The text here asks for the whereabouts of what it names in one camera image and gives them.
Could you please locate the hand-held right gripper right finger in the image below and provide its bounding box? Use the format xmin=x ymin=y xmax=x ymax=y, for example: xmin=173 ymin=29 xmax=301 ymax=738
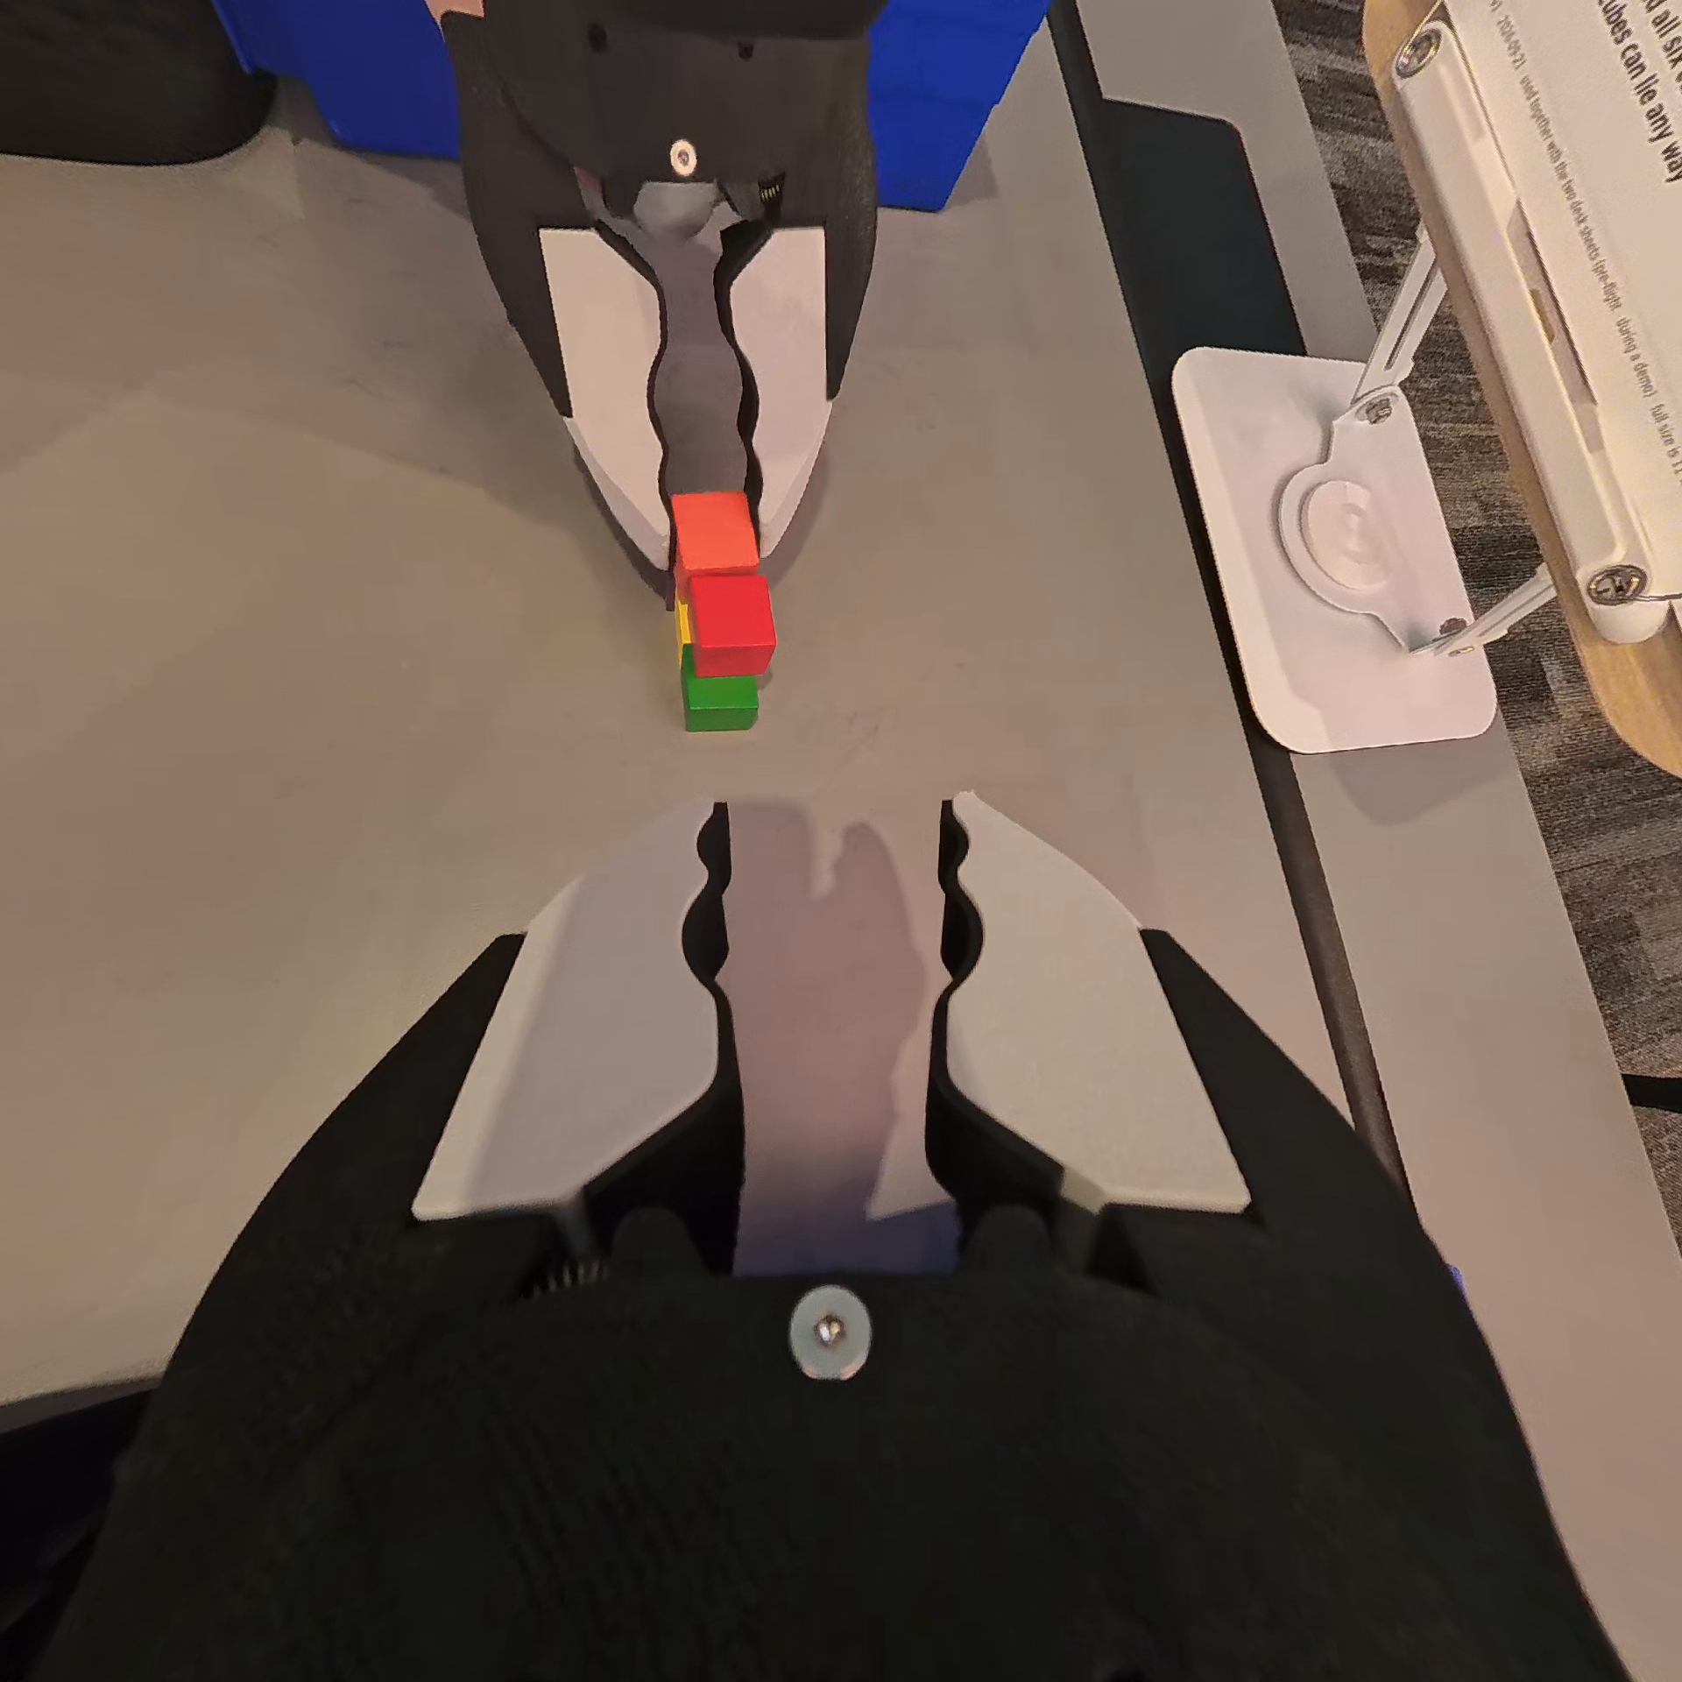
xmin=924 ymin=789 xmax=1254 ymax=1230

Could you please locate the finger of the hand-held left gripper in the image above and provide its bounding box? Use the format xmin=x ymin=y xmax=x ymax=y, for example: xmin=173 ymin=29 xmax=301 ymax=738
xmin=714 ymin=224 xmax=835 ymax=556
xmin=539 ymin=224 xmax=685 ymax=572

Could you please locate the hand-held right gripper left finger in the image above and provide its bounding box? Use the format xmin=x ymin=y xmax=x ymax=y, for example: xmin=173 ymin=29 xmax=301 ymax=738
xmin=411 ymin=795 xmax=743 ymax=1253

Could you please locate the orange wooden cube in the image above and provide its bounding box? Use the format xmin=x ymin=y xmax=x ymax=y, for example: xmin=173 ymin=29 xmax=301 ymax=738
xmin=669 ymin=490 xmax=762 ymax=581

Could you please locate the red wooden cube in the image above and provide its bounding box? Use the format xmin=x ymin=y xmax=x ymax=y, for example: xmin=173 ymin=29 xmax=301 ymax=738
xmin=685 ymin=570 xmax=778 ymax=674

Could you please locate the blue plastic storage bin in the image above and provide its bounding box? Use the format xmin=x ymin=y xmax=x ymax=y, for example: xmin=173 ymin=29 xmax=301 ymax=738
xmin=216 ymin=0 xmax=1052 ymax=212

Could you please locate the green wooden cube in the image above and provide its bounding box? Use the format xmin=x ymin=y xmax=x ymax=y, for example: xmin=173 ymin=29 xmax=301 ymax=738
xmin=680 ymin=664 xmax=762 ymax=734

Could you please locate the printed instruction sheet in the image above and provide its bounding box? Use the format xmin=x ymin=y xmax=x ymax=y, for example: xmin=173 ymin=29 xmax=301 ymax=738
xmin=1486 ymin=0 xmax=1682 ymax=488

